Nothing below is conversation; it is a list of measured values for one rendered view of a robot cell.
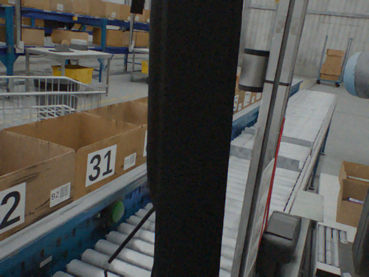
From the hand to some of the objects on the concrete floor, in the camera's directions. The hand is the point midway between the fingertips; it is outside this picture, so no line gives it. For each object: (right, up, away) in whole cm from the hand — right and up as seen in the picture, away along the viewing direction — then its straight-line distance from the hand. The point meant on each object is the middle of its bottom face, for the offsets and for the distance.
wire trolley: (-215, -26, +109) cm, 242 cm away
